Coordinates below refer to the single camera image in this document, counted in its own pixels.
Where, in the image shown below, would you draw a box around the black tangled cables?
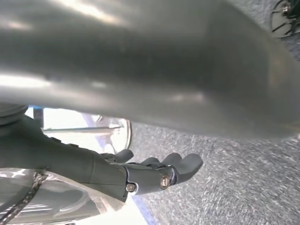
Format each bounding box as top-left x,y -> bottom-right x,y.
270,0 -> 300,38

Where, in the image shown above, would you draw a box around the braided black cable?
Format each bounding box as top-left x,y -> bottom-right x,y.
0,170 -> 48,225

